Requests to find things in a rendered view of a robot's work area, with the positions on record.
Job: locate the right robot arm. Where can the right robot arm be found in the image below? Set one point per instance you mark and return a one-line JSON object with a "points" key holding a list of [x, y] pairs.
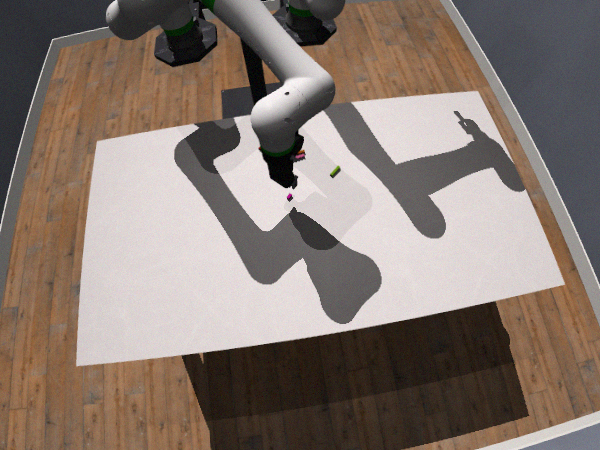
{"points": [[307, 88]]}

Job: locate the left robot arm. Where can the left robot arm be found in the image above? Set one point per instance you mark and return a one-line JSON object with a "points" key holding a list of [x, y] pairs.
{"points": [[300, 19]]}

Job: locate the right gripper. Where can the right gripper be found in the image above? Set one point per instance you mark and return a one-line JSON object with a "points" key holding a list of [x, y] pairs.
{"points": [[281, 167]]}

